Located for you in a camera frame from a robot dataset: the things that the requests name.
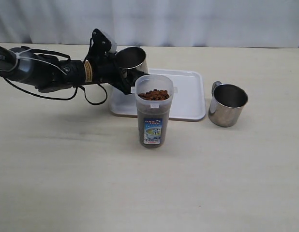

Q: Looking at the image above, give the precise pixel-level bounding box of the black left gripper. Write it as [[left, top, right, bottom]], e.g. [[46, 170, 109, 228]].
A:
[[85, 29, 149, 95]]

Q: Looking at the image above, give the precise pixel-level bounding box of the steel mug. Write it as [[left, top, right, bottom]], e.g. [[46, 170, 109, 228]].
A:
[[208, 81, 248, 128], [115, 46, 148, 78]]

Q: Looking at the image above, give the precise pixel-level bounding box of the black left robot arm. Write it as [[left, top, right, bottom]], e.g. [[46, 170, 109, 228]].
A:
[[0, 29, 149, 95]]

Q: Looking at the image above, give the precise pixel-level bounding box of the clear plastic container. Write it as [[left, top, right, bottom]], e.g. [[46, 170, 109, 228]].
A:
[[131, 74, 175, 148]]

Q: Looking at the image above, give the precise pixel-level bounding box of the white plastic tray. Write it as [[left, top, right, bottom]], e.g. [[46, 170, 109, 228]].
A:
[[108, 68, 207, 121]]

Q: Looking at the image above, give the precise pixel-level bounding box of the white curtain backdrop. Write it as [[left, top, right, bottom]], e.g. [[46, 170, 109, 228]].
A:
[[0, 0, 299, 48]]

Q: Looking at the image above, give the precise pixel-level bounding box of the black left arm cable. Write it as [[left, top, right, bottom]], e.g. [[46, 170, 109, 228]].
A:
[[0, 47, 108, 106]]

